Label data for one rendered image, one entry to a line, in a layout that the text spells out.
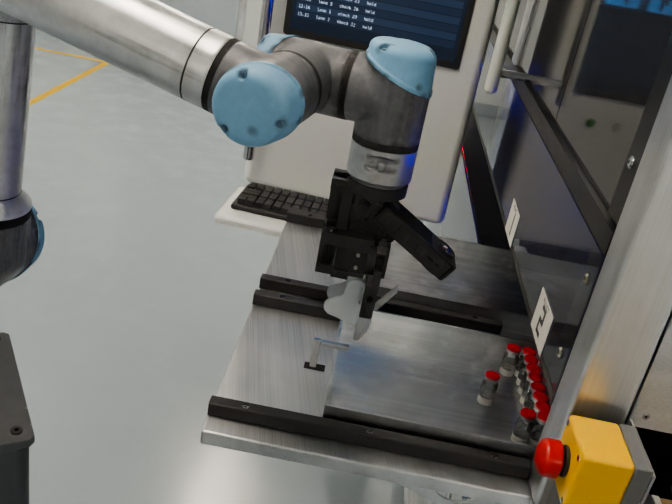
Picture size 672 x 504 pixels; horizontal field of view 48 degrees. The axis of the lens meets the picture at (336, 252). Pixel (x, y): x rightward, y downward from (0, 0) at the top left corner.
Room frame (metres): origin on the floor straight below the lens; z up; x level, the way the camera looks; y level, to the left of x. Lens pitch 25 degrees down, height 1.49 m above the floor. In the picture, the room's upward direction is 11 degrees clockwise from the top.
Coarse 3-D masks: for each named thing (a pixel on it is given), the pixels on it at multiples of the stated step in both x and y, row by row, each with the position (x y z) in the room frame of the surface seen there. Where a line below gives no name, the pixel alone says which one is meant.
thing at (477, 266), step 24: (456, 240) 1.36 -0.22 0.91; (408, 264) 1.28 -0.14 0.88; (456, 264) 1.32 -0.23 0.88; (480, 264) 1.34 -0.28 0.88; (504, 264) 1.36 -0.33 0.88; (384, 288) 1.10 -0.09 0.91; (408, 288) 1.18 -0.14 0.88; (432, 288) 1.20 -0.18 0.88; (456, 288) 1.22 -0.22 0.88; (480, 288) 1.24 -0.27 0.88; (504, 288) 1.26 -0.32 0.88; (480, 312) 1.10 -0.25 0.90; (504, 312) 1.10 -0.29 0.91
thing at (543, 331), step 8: (544, 296) 0.91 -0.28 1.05; (544, 304) 0.90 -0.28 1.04; (536, 312) 0.92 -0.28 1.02; (536, 320) 0.91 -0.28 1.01; (544, 320) 0.88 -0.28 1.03; (552, 320) 0.85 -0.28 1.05; (544, 328) 0.87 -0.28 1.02; (536, 336) 0.89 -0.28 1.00; (544, 336) 0.86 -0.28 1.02; (536, 344) 0.88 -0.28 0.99; (544, 344) 0.85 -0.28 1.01
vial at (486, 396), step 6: (486, 378) 0.88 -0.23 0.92; (486, 384) 0.88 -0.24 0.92; (492, 384) 0.88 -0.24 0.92; (480, 390) 0.88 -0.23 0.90; (486, 390) 0.88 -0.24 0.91; (492, 390) 0.88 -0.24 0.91; (480, 396) 0.88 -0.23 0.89; (486, 396) 0.88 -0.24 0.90; (492, 396) 0.88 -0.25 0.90; (480, 402) 0.88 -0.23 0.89; (486, 402) 0.88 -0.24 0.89; (492, 402) 0.88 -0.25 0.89
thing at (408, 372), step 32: (384, 320) 1.02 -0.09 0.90; (416, 320) 1.02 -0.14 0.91; (352, 352) 0.95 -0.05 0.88; (384, 352) 0.96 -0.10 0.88; (416, 352) 0.98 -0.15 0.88; (448, 352) 1.00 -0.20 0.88; (480, 352) 1.02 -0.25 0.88; (352, 384) 0.87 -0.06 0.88; (384, 384) 0.88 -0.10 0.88; (416, 384) 0.90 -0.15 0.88; (448, 384) 0.91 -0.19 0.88; (480, 384) 0.93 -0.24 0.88; (512, 384) 0.94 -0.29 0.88; (352, 416) 0.77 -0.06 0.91; (384, 416) 0.77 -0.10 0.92; (416, 416) 0.82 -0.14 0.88; (448, 416) 0.84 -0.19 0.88; (480, 416) 0.85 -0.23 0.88; (512, 416) 0.86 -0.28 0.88; (480, 448) 0.76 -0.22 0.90; (512, 448) 0.76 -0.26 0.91
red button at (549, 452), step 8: (544, 440) 0.65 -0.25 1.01; (552, 440) 0.65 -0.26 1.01; (536, 448) 0.65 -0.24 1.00; (544, 448) 0.64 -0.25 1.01; (552, 448) 0.63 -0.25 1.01; (560, 448) 0.64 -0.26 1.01; (536, 456) 0.64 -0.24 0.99; (544, 456) 0.63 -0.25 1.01; (552, 456) 0.63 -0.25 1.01; (560, 456) 0.63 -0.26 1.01; (536, 464) 0.64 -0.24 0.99; (544, 464) 0.62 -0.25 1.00; (552, 464) 0.62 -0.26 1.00; (560, 464) 0.62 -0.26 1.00; (544, 472) 0.62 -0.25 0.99; (552, 472) 0.62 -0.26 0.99
